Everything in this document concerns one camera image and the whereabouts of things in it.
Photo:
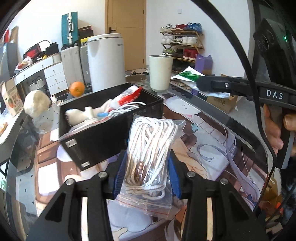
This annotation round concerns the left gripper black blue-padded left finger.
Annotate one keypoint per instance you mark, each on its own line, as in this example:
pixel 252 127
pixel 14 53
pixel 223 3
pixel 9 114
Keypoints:
pixel 61 218

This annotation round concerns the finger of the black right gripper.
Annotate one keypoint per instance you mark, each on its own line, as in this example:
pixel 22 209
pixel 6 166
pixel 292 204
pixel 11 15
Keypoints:
pixel 232 85

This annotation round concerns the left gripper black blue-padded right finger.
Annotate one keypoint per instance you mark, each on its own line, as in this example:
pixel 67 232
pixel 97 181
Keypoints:
pixel 232 217

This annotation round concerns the green silver medicine pouch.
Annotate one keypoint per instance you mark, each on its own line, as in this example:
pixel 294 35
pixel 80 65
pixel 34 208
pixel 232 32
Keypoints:
pixel 190 77

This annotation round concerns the person's right hand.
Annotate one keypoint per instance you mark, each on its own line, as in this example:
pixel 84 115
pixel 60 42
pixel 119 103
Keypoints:
pixel 273 131

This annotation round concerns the brown cardboard box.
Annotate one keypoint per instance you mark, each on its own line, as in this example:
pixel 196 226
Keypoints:
pixel 224 101

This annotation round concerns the purple paper bag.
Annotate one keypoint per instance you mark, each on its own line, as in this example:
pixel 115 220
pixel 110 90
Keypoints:
pixel 204 64

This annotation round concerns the wooden shoe rack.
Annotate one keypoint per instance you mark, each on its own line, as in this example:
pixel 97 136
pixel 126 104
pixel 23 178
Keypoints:
pixel 183 41

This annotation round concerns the white cylindrical cup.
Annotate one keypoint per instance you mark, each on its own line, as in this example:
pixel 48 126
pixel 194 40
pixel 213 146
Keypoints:
pixel 160 72

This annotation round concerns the grey side table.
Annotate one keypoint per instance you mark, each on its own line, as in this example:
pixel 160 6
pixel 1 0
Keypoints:
pixel 9 136

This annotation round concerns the black cardboard box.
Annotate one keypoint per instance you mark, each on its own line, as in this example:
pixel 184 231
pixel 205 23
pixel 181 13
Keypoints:
pixel 104 140

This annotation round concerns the red white snack packet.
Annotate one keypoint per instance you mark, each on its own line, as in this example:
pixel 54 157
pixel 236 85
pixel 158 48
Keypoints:
pixel 129 95

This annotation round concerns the cream yarn ball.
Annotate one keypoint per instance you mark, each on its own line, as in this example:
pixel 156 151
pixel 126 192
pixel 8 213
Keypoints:
pixel 36 102

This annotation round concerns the brown wooden door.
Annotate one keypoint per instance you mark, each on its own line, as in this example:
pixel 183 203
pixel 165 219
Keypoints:
pixel 129 19

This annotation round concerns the orange fruit cardboard box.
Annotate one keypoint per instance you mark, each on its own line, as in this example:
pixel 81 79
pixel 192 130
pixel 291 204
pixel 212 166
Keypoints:
pixel 11 97

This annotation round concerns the orange fruit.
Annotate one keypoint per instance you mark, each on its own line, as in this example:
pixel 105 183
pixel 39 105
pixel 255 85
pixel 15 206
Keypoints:
pixel 77 89

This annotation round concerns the white tall trash bin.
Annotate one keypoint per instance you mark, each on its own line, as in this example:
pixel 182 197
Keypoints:
pixel 106 60

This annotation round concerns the white drawer desk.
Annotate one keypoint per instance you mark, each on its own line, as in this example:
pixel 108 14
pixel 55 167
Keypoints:
pixel 50 69

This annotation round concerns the silver suitcase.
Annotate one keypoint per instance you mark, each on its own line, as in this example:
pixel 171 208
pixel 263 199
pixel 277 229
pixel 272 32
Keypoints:
pixel 85 65

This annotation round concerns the white suitcase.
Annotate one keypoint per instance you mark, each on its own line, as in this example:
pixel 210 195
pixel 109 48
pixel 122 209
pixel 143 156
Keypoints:
pixel 72 65

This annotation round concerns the grey refrigerator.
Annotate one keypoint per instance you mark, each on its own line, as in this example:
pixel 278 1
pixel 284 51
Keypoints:
pixel 9 60

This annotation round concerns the teal suitcase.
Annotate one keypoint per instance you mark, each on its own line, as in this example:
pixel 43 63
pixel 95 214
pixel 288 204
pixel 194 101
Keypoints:
pixel 69 28

